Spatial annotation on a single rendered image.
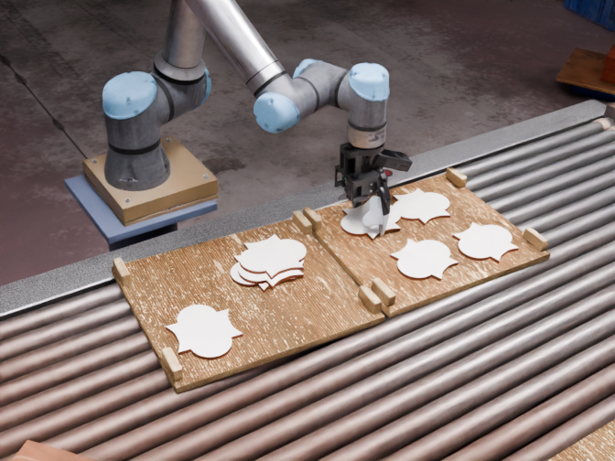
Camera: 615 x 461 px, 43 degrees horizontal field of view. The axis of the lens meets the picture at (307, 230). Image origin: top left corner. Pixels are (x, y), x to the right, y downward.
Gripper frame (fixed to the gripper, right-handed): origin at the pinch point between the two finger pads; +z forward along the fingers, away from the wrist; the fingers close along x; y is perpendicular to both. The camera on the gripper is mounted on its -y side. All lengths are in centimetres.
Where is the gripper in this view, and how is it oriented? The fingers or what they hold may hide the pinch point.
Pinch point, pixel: (371, 218)
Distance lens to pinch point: 169.7
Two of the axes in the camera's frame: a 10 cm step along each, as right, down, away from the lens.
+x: 5.0, 5.3, -6.8
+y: -8.7, 3.1, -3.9
